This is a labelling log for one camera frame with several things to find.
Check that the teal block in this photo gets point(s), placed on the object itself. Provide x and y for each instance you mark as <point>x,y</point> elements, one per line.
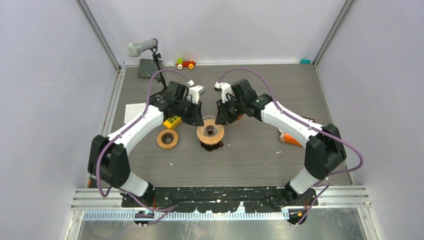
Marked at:
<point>305,61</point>

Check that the grey microphone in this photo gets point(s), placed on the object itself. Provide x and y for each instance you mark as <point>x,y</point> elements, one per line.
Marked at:
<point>135,49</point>

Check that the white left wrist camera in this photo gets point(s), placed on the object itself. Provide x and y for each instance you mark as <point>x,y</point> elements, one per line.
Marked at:
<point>194,92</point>

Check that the orange coffee filter box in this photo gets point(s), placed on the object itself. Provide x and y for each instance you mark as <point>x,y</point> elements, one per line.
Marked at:
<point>288,139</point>

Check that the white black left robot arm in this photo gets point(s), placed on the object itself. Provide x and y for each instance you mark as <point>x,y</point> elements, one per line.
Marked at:
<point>109,155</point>

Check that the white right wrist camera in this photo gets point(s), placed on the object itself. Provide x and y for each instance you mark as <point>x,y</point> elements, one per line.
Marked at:
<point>225,91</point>

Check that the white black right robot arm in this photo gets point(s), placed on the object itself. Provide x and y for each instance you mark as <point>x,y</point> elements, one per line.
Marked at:
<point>323,152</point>

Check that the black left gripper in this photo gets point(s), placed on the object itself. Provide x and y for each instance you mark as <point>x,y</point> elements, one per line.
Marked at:
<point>196,119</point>

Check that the small wooden ring holder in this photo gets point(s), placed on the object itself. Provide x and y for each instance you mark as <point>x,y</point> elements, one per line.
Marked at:
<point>167,139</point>

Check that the grey studded base plate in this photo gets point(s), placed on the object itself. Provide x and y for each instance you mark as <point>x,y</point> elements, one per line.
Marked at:
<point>147,68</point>

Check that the white paper sheet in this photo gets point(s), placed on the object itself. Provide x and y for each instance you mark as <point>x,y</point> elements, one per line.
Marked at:
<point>132,110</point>

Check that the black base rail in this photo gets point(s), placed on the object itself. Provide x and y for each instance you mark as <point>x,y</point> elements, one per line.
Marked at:
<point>224,199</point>

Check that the large wooden ring holder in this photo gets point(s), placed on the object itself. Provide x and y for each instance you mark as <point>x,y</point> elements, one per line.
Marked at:
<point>211,140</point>

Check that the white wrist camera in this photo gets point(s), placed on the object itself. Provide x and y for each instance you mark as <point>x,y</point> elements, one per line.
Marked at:
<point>194,92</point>
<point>225,91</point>

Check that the dark brown dripper cup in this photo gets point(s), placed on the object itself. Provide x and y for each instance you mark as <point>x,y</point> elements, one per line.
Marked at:
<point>212,147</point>

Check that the yellow green toy brick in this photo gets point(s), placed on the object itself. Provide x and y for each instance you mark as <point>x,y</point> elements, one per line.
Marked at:
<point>172,122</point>

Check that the clear glass dripper cone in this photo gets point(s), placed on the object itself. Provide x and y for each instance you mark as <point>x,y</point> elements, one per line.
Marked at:
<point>210,129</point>

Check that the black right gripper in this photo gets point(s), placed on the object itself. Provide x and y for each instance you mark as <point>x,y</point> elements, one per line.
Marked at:
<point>223,118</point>

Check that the toy brick car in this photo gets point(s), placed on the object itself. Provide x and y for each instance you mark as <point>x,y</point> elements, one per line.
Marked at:
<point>181,63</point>

